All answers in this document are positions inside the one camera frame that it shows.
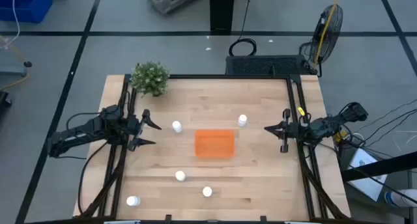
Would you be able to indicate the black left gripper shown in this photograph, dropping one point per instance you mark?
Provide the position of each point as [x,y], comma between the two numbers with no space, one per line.
[134,128]

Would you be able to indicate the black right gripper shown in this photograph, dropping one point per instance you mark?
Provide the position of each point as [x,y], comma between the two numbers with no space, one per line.
[293,129]

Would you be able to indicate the white pill bottle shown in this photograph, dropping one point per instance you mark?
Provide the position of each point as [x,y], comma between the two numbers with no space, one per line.
[207,191]
[177,126]
[180,176]
[133,201]
[242,120]

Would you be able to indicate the orange plastic basket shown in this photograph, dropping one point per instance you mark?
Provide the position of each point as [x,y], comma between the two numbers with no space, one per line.
[215,144]

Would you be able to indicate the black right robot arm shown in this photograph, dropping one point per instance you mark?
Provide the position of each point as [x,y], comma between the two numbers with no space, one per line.
[325,124]

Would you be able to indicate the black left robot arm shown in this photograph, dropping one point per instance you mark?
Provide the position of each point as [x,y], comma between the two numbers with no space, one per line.
[81,133]

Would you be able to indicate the small green potted plant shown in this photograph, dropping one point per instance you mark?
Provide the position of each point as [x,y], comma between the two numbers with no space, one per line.
[150,78]

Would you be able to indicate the yellow black power adapter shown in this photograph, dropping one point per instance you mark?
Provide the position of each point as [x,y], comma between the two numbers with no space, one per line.
[340,136]

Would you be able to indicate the black perforated metal case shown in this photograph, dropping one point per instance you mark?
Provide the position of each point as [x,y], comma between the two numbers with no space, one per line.
[264,65]

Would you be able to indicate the black metal beam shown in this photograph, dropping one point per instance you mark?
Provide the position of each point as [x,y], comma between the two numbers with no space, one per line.
[374,168]

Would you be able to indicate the white cardboard box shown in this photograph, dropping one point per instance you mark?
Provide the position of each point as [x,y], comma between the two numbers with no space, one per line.
[366,187]

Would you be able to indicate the black floor fan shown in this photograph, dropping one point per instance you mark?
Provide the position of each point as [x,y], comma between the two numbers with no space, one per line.
[334,35]

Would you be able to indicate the grey moulded packaging tray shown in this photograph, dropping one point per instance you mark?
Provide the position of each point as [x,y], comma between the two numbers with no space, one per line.
[163,4]

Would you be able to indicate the black floor object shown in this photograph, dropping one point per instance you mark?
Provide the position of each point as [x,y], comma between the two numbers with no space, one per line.
[5,98]

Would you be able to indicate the grey stand with black wheel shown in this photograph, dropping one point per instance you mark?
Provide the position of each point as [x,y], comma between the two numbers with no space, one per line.
[13,70]

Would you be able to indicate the blue plastic bin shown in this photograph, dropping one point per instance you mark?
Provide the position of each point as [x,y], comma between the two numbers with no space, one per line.
[29,7]

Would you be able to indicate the black metal table frame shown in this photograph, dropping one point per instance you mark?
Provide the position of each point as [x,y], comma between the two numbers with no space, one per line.
[228,76]

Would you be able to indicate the black upright post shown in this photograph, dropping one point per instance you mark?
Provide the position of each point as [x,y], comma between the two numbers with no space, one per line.
[222,9]

